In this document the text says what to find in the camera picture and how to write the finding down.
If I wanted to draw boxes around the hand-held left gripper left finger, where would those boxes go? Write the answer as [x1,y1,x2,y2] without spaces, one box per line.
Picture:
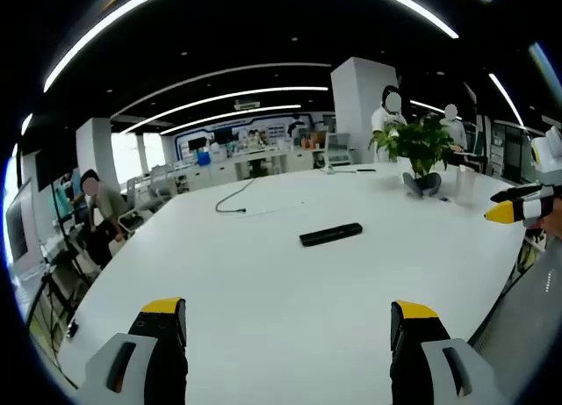
[76,296,190,405]

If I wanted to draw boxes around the black remote control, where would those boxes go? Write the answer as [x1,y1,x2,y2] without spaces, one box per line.
[299,222,364,248]

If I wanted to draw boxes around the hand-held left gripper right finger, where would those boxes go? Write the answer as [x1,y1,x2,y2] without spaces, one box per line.
[389,300,511,405]

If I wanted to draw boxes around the green potted plant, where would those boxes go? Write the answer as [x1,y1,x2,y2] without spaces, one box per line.
[368,112,458,199]

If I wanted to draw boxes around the person's right hand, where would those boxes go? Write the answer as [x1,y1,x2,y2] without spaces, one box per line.
[542,196,562,242]

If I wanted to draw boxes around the clear glass cup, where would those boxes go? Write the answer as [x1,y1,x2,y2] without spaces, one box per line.
[454,165,479,205]

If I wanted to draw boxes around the black cable on table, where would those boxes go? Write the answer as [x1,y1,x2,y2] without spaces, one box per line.
[214,177,257,214]

